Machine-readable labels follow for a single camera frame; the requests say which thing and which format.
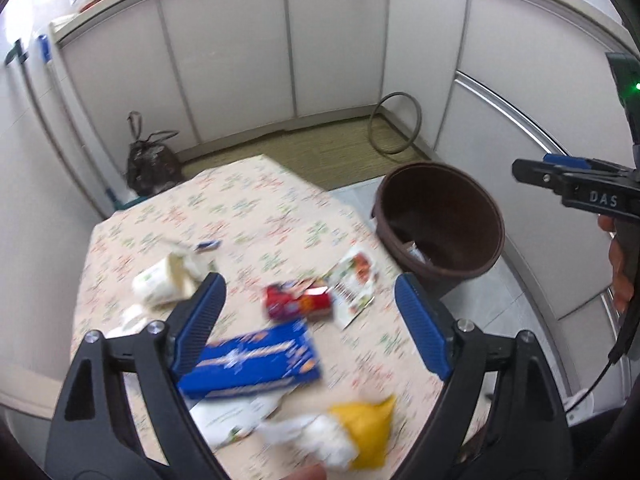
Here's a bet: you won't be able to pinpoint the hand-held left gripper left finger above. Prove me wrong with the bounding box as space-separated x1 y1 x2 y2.
44 272 228 480

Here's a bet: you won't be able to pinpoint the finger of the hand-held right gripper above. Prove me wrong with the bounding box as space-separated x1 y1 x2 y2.
512 158 640 217
542 154 640 176

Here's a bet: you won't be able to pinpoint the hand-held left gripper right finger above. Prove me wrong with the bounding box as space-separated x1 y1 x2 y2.
394 272 576 480

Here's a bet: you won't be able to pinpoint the white paper cup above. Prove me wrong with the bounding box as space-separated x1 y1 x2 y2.
131 251 216 308

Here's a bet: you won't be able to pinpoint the blue cardboard box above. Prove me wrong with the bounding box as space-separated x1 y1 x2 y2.
177 319 323 401

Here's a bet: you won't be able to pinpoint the small blue white wrapper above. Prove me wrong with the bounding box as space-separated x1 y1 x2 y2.
160 237 222 253

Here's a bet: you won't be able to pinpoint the red can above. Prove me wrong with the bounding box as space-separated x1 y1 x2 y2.
264 280 335 322

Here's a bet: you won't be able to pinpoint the yellow packet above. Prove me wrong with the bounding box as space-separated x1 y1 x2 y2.
327 394 397 470

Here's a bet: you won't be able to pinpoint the brown round bin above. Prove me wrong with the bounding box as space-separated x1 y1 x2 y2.
371 162 506 301

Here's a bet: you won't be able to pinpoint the white plastic bottle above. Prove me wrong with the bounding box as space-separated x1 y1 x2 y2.
257 412 361 470

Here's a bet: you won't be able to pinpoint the person's right hand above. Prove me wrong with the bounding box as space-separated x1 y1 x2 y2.
597 214 635 313

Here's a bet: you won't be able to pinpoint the crumpled white tissue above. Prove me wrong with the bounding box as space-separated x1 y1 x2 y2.
106 304 151 339

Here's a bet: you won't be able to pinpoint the crumpled tomato-print snack wrapper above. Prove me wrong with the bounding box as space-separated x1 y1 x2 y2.
322 246 381 332

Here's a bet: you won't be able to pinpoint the white paper leaflet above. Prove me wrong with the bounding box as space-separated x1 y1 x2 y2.
189 392 286 453

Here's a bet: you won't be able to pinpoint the table with floral tablecloth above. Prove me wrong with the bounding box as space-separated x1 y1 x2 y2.
72 154 493 480

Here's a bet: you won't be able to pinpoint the black garbage bag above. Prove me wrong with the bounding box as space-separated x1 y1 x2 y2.
125 111 185 195

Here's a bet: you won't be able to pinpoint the woven straw floor mat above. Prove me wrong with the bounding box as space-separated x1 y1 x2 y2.
177 131 301 181
272 115 431 192

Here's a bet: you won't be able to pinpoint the white kitchen cabinets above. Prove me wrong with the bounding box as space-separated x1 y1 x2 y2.
50 0 471 161

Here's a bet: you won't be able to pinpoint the white cabinet with silver rail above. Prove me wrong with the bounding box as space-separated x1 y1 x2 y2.
435 0 640 396

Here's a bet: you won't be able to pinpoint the black cable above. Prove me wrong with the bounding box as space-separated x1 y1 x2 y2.
567 305 633 408

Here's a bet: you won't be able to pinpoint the brown ring hoop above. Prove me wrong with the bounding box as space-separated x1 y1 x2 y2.
369 91 424 157

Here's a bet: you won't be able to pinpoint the blue-handled mop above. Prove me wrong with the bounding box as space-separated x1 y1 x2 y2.
36 34 151 212

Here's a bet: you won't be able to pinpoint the green-handled mop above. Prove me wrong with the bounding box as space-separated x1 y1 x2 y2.
4 39 31 68

